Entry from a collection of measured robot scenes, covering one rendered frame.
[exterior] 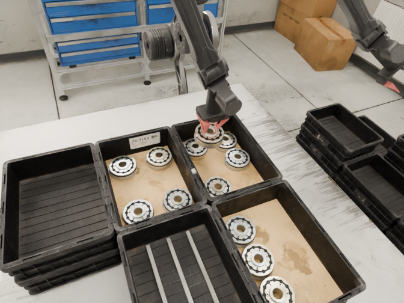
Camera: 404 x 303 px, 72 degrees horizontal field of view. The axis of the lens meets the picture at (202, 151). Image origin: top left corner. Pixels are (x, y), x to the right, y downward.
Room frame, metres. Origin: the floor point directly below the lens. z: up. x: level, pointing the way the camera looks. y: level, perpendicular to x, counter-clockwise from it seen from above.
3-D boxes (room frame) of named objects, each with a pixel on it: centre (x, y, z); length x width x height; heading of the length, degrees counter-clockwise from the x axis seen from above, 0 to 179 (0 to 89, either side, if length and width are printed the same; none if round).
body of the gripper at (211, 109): (0.72, -0.02, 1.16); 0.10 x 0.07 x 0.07; 123
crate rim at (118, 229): (0.62, 0.18, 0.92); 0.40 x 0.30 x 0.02; 28
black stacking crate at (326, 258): (0.40, -0.27, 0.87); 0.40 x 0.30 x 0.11; 28
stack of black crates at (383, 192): (1.08, -1.08, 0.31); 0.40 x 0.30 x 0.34; 29
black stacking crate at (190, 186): (0.62, 0.18, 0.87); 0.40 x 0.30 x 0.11; 28
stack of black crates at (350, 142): (1.43, -0.88, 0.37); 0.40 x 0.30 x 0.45; 29
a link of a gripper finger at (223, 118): (0.73, -0.03, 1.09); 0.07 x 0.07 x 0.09; 33
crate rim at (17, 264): (0.48, 0.45, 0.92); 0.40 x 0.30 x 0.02; 28
